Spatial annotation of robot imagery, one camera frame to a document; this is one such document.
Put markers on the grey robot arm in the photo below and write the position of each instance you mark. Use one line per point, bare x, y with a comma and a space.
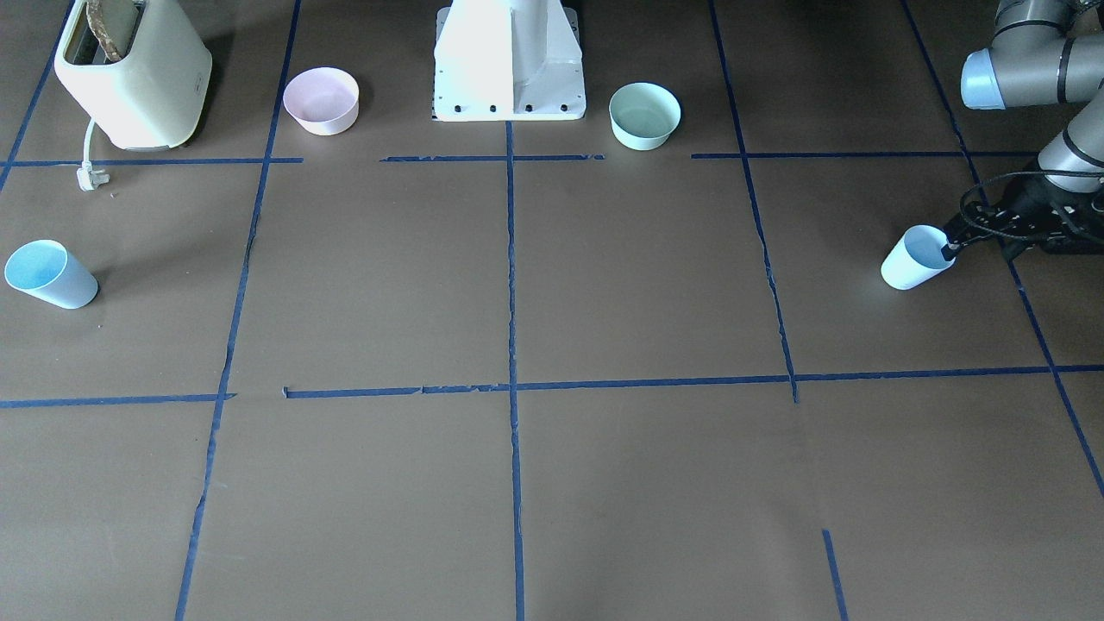
1035, 58

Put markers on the cream white toaster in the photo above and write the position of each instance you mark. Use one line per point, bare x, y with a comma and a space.
152, 98

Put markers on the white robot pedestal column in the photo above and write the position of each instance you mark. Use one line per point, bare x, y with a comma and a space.
508, 61

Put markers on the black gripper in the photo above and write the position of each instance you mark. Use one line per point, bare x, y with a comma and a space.
1024, 210

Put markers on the mint green bowl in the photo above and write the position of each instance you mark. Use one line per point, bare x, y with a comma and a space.
643, 115

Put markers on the toast slice in toaster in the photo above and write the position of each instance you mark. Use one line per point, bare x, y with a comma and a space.
110, 24

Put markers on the pink bowl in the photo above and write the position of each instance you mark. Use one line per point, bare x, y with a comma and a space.
324, 100

